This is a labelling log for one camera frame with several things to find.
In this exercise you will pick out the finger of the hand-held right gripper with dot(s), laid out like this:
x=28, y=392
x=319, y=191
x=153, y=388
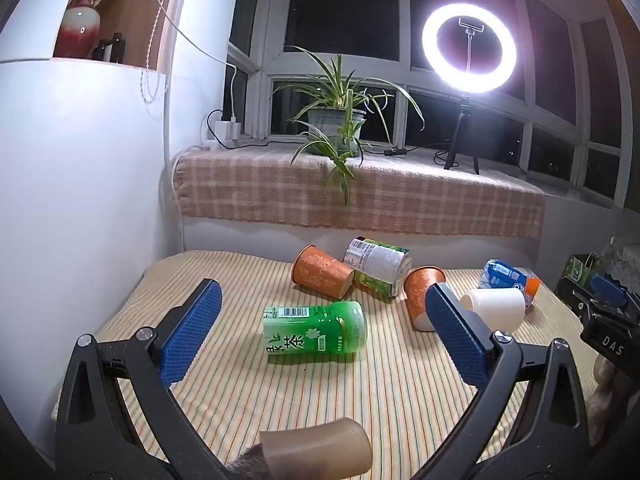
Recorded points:
x=607, y=290

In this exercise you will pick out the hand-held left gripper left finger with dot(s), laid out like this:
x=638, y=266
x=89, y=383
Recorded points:
x=192, y=335

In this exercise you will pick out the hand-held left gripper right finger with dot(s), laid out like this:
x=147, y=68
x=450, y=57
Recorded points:
x=455, y=335

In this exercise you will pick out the green tea bottle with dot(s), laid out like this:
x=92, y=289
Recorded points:
x=315, y=330

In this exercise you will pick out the white paper cup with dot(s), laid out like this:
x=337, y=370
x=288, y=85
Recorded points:
x=495, y=307

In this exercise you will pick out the orange patterned paper cup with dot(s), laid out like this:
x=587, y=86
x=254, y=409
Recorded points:
x=320, y=272
x=420, y=292

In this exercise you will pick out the brown paper cup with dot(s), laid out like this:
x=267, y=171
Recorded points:
x=320, y=447

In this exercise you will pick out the person's right hand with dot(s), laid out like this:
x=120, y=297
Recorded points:
x=602, y=395

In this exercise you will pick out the green box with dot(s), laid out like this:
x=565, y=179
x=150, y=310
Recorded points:
x=580, y=269

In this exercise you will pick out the clear glass container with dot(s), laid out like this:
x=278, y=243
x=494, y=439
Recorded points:
x=622, y=257

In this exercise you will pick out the white-labelled green can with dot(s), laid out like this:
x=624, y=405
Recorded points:
x=380, y=265

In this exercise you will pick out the striped yellow table mat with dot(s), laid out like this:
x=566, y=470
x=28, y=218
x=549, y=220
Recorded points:
x=280, y=390

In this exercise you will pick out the plaid orange windowsill cloth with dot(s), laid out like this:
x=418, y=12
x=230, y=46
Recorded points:
x=250, y=185

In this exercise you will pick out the white charger plugs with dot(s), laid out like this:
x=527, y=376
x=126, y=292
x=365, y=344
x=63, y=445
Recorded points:
x=225, y=130

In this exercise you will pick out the black tripod stand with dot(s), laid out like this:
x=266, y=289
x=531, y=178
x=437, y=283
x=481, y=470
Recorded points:
x=459, y=125

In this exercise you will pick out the grey flower pot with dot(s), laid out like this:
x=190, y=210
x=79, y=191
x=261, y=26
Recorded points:
x=327, y=122

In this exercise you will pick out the green spider plant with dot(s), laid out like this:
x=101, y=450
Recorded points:
x=335, y=85

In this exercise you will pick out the dark small bottle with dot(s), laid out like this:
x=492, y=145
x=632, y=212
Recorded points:
x=118, y=47
x=101, y=51

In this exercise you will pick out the red and white vase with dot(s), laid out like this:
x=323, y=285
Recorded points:
x=80, y=25

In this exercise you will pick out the white window frame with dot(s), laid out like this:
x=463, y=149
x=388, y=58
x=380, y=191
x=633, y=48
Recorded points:
x=260, y=85

